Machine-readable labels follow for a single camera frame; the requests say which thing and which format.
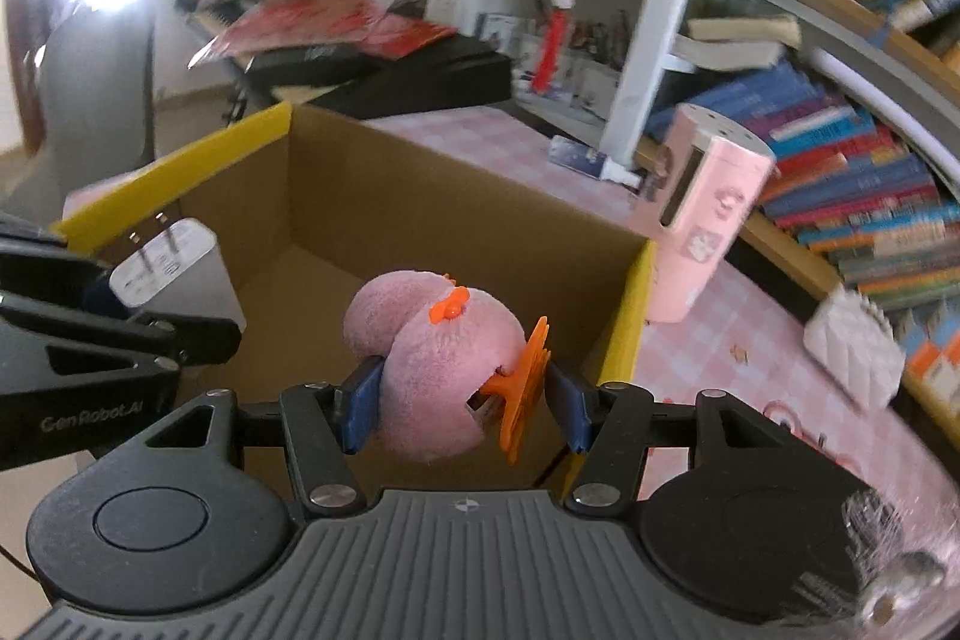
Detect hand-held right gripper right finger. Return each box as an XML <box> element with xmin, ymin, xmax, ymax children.
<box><xmin>545</xmin><ymin>359</ymin><xmax>797</xmax><ymax>515</ymax></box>

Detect blue white tube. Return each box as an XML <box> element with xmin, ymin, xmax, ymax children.
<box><xmin>549</xmin><ymin>135</ymin><xmax>646</xmax><ymax>188</ymax></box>

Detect pink cylindrical sticker container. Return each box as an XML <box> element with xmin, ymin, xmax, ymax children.
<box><xmin>626</xmin><ymin>104</ymin><xmax>777</xmax><ymax>323</ymax></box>

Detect flat lying thick book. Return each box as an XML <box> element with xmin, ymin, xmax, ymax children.
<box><xmin>673</xmin><ymin>14</ymin><xmax>802</xmax><ymax>76</ymax></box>

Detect grey chair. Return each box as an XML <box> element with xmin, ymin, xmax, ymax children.
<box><xmin>36</xmin><ymin>1</ymin><xmax>156</xmax><ymax>170</ymax></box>

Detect pink plush orange hair clip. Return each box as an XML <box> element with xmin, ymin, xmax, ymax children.
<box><xmin>343</xmin><ymin>269</ymin><xmax>553</xmax><ymax>467</ymax></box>

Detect pale fluffy charm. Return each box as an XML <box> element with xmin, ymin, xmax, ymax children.
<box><xmin>838</xmin><ymin>488</ymin><xmax>947</xmax><ymax>620</ymax></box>

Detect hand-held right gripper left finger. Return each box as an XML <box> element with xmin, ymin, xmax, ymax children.
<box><xmin>139</xmin><ymin>359</ymin><xmax>387</xmax><ymax>515</ymax></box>

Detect white wooden bookshelf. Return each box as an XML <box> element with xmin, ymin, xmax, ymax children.
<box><xmin>358</xmin><ymin>0</ymin><xmax>960</xmax><ymax>461</ymax></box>

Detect red white bottle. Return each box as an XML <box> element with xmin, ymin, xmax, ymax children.
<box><xmin>531</xmin><ymin>0</ymin><xmax>575</xmax><ymax>95</ymax></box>

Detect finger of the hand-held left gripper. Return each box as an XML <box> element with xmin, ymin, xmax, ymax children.
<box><xmin>0</xmin><ymin>293</ymin><xmax>245</xmax><ymax>474</ymax></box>
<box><xmin>0</xmin><ymin>211</ymin><xmax>115</xmax><ymax>310</ymax></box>

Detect red paper sheets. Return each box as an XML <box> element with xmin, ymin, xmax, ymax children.
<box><xmin>187</xmin><ymin>0</ymin><xmax>460</xmax><ymax>68</ymax></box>

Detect row of colourful books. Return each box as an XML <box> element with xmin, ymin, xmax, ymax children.
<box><xmin>645</xmin><ymin>59</ymin><xmax>960</xmax><ymax>401</ymax></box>

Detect brown cardboard box yellow flaps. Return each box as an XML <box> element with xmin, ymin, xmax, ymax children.
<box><xmin>49</xmin><ymin>101</ymin><xmax>658</xmax><ymax>492</ymax></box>

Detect white quilted purse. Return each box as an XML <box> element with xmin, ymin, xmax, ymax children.
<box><xmin>804</xmin><ymin>286</ymin><xmax>907</xmax><ymax>413</ymax></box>

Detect black keyboard case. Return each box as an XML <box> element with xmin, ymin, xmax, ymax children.
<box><xmin>238</xmin><ymin>36</ymin><xmax>515</xmax><ymax>121</ymax></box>

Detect white plug charger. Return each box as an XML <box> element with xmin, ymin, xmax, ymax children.
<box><xmin>109</xmin><ymin>211</ymin><xmax>242</xmax><ymax>333</ymax></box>

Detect pink checked cartoon desk mat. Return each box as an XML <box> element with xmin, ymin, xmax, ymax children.
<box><xmin>366</xmin><ymin>104</ymin><xmax>925</xmax><ymax>507</ymax></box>

